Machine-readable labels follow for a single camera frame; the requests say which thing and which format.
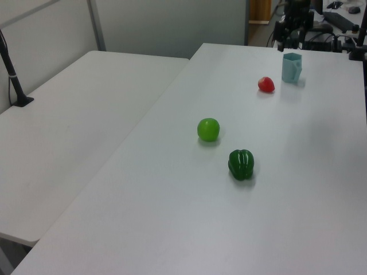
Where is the black electronics box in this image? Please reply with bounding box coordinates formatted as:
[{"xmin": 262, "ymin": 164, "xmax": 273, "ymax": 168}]
[{"xmin": 305, "ymin": 34, "xmax": 337, "ymax": 52}]

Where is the dark green toy bell pepper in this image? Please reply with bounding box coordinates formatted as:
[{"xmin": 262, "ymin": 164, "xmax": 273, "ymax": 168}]
[{"xmin": 228, "ymin": 149, "xmax": 256, "ymax": 182}]

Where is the green toy apple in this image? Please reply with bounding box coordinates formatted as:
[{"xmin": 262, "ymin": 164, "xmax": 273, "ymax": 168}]
[{"xmin": 197, "ymin": 117, "xmax": 221, "ymax": 142}]

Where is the orange wooden cabinet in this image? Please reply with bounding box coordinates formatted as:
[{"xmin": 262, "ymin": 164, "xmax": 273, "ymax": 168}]
[{"xmin": 248, "ymin": 0, "xmax": 272, "ymax": 25}]

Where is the light blue hexagonal mug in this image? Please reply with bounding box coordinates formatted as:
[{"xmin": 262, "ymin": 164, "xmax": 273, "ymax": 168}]
[{"xmin": 281, "ymin": 52, "xmax": 304, "ymax": 84}]

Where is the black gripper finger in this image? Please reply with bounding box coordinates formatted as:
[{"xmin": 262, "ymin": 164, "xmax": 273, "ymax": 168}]
[
  {"xmin": 297, "ymin": 27, "xmax": 307, "ymax": 50},
  {"xmin": 274, "ymin": 21, "xmax": 288, "ymax": 53}
]

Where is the black computer keyboard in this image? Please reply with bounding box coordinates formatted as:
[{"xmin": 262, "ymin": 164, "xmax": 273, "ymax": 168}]
[{"xmin": 322, "ymin": 11, "xmax": 355, "ymax": 33}]

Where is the grey partition frame post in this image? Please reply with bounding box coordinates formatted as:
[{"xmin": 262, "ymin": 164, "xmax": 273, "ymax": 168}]
[{"xmin": 87, "ymin": 0, "xmax": 107, "ymax": 52}]

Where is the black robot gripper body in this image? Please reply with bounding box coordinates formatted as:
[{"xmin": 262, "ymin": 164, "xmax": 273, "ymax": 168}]
[{"xmin": 282, "ymin": 0, "xmax": 314, "ymax": 32}]

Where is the black camera stand pole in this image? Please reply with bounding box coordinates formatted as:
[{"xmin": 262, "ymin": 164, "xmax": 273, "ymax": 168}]
[{"xmin": 0, "ymin": 28, "xmax": 34, "ymax": 108}]

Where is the red toy strawberry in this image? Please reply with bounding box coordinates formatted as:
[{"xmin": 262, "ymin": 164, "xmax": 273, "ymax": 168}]
[{"xmin": 257, "ymin": 76, "xmax": 276, "ymax": 93}]

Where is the black clamp stand with pole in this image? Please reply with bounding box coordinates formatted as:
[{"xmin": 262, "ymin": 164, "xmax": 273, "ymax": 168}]
[{"xmin": 348, "ymin": 0, "xmax": 367, "ymax": 61}]

